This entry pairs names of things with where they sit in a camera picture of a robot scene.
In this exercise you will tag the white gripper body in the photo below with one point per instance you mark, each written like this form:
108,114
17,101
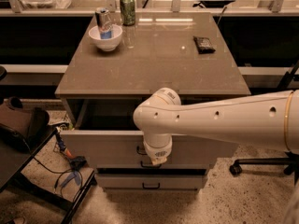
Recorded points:
161,151

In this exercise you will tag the grey top drawer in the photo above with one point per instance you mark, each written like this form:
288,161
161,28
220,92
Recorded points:
104,134

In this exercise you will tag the grey drawer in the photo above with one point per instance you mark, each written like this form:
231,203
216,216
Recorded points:
193,182
104,134
144,165

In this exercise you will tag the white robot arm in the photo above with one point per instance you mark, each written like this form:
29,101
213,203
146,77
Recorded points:
268,120

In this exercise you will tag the grey bottom drawer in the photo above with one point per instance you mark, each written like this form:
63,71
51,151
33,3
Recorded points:
193,182

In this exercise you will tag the grey middle drawer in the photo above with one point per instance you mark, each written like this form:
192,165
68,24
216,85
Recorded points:
144,165

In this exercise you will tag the grey drawer cabinet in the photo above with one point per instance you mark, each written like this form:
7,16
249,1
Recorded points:
158,51

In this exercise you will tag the red apple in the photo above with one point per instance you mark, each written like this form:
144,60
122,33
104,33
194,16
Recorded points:
68,154

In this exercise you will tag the blue chip bag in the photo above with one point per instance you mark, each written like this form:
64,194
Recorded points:
60,141

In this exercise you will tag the black snack packet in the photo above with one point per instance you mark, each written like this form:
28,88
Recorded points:
203,44

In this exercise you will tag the white ceramic bowl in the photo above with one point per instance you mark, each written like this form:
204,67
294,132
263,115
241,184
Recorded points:
108,44

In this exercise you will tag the black office chair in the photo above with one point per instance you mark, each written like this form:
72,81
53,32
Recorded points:
262,189

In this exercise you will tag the brown bag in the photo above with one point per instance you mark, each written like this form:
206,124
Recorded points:
20,127

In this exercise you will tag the silver blue can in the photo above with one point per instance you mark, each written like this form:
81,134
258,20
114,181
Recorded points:
104,22

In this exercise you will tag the black side table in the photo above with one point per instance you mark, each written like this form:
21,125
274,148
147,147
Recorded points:
12,162

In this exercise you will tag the green soda can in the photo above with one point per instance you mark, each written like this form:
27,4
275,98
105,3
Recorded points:
127,12

